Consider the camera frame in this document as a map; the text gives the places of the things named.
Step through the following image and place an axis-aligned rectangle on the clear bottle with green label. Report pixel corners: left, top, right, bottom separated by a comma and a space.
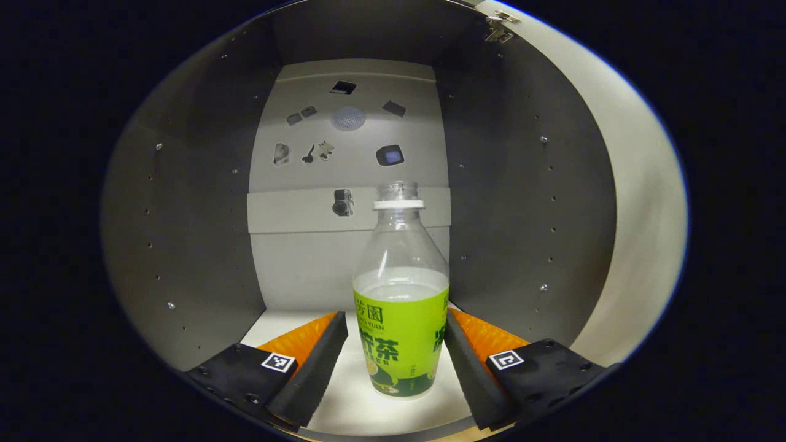
352, 180, 451, 400

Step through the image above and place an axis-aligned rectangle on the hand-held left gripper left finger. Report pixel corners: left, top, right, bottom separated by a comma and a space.
184, 310, 349, 433

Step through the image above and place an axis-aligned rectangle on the metal door hinge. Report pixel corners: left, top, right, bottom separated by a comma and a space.
484, 9, 521, 45

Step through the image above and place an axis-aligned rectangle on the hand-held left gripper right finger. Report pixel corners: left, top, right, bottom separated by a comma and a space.
443, 307, 621, 432

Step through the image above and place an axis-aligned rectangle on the beige cabinet door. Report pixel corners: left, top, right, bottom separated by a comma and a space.
479, 0, 688, 369

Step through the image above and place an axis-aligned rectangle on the dark grey cabinet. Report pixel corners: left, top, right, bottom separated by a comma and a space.
101, 0, 618, 440

